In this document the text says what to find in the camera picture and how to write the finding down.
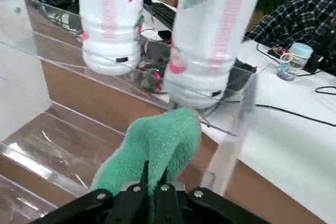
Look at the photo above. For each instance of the person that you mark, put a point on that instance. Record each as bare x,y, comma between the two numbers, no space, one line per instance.
294,16

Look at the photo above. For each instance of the black keyboard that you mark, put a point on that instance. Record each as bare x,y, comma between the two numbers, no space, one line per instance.
164,14

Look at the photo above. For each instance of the clear jar blue lid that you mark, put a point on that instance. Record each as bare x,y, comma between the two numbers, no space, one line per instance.
295,58

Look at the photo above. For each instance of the green cloth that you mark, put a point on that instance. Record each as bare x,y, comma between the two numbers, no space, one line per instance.
162,140

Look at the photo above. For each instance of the white desk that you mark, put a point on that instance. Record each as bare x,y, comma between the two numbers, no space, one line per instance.
288,142

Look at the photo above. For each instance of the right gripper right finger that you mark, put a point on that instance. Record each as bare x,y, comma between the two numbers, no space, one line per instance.
168,203

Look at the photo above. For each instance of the white bottle pink cap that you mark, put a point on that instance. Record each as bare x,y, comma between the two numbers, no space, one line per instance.
210,51
110,24

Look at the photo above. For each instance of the clear acrylic stepped shelf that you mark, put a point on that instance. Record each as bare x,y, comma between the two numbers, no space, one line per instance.
15,37

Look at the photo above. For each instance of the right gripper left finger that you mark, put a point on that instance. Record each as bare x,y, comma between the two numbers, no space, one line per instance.
128,208

